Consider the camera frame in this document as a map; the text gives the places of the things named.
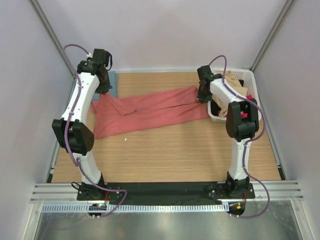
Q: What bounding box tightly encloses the left aluminium frame post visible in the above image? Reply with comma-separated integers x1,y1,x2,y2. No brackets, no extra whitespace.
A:
28,0,74,76

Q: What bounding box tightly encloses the right aluminium frame post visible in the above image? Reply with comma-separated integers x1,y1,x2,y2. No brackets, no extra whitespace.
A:
250,0,297,72

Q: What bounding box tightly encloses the aluminium front rail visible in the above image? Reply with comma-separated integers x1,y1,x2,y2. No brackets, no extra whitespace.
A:
29,180,304,204

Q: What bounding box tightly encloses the magenta pink t-shirt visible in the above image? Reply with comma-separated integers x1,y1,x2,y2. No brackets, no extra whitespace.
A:
217,94,253,118

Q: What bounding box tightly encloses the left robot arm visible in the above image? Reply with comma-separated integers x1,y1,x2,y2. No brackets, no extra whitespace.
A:
51,48,113,201

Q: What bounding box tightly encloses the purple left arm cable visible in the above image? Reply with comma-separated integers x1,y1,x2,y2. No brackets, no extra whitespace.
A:
62,44,128,220

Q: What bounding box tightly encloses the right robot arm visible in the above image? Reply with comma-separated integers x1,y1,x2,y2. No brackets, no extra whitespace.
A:
197,65,259,198

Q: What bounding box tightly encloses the salmon red t-shirt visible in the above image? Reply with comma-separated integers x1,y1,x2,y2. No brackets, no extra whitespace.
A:
92,86,209,139

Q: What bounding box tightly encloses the black garment in basket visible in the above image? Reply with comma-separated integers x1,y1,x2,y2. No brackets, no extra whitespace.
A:
211,80,244,117

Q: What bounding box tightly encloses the aluminium frame post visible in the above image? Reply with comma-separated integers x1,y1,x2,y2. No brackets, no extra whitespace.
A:
250,0,297,72
28,0,74,76

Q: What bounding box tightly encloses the folded blue-grey t-shirt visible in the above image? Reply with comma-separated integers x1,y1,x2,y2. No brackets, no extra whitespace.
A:
91,71,118,101

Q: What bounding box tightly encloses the perforated cable duct strip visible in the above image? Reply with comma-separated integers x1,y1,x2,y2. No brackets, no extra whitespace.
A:
41,202,229,214

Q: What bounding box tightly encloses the beige t-shirt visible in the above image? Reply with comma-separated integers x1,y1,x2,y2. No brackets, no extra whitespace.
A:
212,70,248,117

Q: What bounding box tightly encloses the white plastic laundry basket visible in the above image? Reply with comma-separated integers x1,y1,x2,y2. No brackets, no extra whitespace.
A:
207,68,261,123

